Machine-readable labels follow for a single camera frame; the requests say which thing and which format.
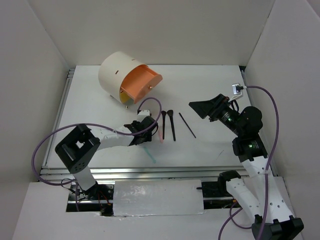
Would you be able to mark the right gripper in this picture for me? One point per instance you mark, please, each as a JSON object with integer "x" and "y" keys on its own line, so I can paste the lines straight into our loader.
{"x": 212, "y": 107}

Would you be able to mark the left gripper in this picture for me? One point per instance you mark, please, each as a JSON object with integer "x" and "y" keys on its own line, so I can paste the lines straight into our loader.
{"x": 148, "y": 137}

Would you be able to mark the pink razor stick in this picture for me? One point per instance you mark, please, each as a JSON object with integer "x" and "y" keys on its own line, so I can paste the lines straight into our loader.
{"x": 160, "y": 136}

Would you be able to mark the teal razor stick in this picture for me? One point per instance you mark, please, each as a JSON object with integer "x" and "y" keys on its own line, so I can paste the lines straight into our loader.
{"x": 150, "y": 155}

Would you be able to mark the thin black eyeliner brush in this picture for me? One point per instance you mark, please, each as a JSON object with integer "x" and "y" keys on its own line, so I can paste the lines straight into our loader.
{"x": 188, "y": 127}

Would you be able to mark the small black makeup brush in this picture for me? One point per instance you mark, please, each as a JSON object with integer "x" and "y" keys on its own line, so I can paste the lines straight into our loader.
{"x": 163, "y": 114}

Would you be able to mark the large black makeup brush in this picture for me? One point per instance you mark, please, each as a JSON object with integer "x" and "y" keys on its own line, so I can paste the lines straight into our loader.
{"x": 170, "y": 113}

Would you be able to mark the yellow drawer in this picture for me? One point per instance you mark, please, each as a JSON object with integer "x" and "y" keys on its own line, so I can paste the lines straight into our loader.
{"x": 124, "y": 98}

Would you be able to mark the pink top drawer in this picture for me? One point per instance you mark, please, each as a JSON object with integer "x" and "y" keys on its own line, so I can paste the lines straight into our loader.
{"x": 139, "y": 82}

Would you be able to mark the white round drawer cabinet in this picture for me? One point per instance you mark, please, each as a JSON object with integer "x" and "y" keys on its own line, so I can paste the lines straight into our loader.
{"x": 113, "y": 70}

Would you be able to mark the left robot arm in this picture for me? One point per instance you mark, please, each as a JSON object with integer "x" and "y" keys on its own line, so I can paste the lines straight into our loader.
{"x": 78, "y": 148}

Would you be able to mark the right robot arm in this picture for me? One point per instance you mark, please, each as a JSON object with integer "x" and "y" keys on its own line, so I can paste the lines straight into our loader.
{"x": 271, "y": 218}

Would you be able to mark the white foil sheet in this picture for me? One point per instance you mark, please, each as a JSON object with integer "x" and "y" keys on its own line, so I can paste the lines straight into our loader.
{"x": 157, "y": 198}

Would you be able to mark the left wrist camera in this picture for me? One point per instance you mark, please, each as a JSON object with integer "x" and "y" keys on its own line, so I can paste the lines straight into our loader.
{"x": 143, "y": 113}

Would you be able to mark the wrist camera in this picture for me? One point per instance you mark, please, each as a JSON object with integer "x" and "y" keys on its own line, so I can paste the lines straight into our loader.
{"x": 143, "y": 113}
{"x": 237, "y": 89}

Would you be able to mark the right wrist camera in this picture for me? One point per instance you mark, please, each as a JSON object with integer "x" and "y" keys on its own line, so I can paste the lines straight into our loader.
{"x": 237, "y": 89}

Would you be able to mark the aluminium rail frame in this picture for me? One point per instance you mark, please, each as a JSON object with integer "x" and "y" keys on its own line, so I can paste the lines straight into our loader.
{"x": 205, "y": 156}

